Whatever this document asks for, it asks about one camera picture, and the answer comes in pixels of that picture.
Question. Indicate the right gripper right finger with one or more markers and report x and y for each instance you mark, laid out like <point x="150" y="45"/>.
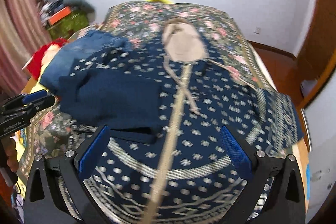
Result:
<point x="286" y="200"/>

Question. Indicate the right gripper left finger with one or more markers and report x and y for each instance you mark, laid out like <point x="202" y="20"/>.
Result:
<point x="55" y="190"/>

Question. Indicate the navy patterned hooded garment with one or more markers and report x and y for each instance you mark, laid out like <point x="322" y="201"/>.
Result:
<point x="164" y="105"/>

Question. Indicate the left hand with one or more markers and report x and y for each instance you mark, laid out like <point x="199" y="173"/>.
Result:
<point x="9" y="146"/>

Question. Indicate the orange blanket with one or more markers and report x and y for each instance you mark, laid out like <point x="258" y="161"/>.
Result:
<point x="300" y="151"/>

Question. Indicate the red plush toy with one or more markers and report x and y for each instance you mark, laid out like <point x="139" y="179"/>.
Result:
<point x="42" y="56"/>

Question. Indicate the striped brown curtain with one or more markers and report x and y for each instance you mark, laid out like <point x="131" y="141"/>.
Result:
<point x="22" y="34"/>

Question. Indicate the folded blue jeans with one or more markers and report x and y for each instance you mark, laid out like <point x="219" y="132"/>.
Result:
<point x="80" y="50"/>

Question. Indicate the green covered cabinet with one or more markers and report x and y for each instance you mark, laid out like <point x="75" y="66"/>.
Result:
<point x="67" y="26"/>

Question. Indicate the orange box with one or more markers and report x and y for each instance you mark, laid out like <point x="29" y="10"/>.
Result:
<point x="59" y="15"/>

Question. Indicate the grey plush pillow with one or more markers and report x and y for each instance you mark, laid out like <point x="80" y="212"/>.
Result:
<point x="80" y="4"/>

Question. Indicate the wooden door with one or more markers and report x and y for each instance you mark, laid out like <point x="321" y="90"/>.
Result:
<point x="319" y="44"/>

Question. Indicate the floral bedspread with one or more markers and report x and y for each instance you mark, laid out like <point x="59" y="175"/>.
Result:
<point x="53" y="132"/>

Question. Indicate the wall socket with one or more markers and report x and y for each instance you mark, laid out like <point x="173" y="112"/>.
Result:
<point x="257" y="30"/>

